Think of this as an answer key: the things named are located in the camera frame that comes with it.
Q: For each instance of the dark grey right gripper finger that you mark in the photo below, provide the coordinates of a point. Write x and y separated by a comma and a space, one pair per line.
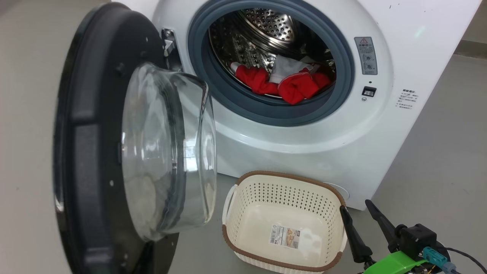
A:
384, 228
357, 243

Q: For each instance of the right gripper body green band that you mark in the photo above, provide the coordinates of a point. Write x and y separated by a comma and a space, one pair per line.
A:
392, 262

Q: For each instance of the red and white garment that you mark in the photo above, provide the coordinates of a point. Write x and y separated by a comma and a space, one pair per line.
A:
296, 89

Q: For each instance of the black round glass washer door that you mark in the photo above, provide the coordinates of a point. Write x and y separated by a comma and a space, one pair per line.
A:
95, 152

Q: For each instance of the printed product label sticker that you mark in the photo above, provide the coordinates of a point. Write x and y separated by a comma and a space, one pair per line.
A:
284, 236

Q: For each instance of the cream perforated basket brown rim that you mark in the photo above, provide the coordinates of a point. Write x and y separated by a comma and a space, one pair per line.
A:
285, 205

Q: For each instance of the white front-load washing machine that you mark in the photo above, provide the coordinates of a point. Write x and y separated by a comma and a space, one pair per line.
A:
399, 144

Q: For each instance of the black door lock slot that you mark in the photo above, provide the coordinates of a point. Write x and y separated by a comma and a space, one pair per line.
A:
369, 91

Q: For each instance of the stainless steel washing machine drum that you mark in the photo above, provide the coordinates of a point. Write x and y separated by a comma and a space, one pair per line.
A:
243, 38

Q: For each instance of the metal door hinge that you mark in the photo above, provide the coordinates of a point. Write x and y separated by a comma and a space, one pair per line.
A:
169, 43

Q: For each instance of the round white drain cover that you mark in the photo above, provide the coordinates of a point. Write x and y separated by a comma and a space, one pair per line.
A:
340, 189

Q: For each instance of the grey warning sticker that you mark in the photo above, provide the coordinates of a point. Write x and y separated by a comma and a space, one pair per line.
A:
366, 56

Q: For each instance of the grey concrete curb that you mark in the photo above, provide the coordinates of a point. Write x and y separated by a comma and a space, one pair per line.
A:
473, 47

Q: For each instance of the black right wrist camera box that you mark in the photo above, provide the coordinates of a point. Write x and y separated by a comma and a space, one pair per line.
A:
416, 239

